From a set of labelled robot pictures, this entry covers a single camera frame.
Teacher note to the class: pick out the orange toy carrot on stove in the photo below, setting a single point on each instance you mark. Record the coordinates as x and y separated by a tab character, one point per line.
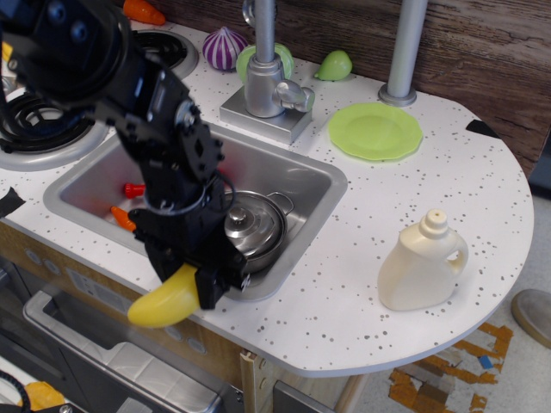
144	12

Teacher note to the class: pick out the front left stove burner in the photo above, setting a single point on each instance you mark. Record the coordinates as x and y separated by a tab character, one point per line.
43	141

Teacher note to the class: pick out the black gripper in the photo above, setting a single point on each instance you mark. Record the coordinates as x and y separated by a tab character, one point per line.
194	235

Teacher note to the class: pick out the light green toy cabbage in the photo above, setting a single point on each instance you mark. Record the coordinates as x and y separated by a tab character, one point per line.
282	51

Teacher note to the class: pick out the orange toy carrot in sink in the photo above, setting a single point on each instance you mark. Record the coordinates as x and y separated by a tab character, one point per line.
122	218

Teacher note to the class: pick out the round stool base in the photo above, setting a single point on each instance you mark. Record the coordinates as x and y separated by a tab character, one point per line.
531	310

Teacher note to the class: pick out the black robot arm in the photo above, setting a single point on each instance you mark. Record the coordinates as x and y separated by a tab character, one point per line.
82	57

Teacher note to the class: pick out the green plastic plate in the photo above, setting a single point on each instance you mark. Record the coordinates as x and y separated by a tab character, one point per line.
375	132

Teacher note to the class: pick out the rear right stove burner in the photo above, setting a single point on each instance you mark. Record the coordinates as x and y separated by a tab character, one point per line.
174	50

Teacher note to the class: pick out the green toy pear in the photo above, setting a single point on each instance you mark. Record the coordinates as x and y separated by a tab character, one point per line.
336	66

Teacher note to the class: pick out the red toy ketchup bottle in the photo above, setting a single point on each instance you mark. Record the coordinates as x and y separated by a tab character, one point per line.
132	191

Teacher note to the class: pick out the yellow toy banana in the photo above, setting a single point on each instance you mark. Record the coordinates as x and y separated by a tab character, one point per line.
169	304

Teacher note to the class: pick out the grey metal pole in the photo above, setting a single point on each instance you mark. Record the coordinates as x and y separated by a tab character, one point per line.
398	90

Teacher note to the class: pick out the silver toy faucet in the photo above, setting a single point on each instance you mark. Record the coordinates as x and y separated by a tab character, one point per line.
268	104

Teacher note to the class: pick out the silver sink basin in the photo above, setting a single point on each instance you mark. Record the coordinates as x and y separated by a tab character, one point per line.
306	189

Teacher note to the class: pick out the stove burner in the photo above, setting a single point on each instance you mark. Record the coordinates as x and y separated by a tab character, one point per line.
43	141
174	50

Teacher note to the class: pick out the purple striped toy onion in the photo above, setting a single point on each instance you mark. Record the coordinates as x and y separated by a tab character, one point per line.
221	48

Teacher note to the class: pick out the cream detergent jug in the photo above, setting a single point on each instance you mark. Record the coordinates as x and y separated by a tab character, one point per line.
421	269

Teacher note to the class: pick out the steel pot with lid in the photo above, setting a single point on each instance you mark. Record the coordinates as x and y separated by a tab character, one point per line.
257	225

